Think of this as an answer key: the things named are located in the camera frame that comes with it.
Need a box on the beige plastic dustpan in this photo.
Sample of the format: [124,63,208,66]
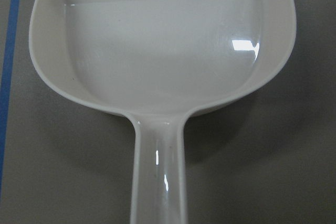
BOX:
[29,0,296,223]

